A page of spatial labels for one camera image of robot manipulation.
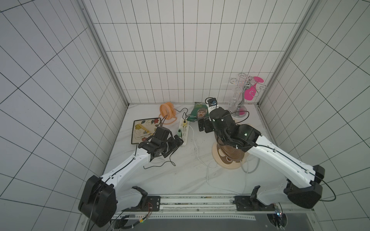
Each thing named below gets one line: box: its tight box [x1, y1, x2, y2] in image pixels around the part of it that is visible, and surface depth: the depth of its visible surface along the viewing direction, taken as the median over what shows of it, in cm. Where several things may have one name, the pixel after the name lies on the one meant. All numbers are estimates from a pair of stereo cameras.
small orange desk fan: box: [158, 102, 178, 125], surface depth 106 cm
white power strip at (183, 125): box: [178, 117, 190, 146], surface depth 100 cm
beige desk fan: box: [211, 132, 250, 170], surface depth 87 cm
